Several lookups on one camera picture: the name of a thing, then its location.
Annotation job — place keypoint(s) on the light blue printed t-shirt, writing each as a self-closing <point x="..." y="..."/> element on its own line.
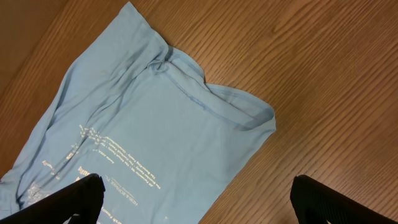
<point x="139" y="113"/>

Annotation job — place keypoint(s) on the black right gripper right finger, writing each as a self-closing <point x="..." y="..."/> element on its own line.
<point x="315" y="203"/>

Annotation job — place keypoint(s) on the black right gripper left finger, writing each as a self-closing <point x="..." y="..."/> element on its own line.
<point x="80" y="202"/>

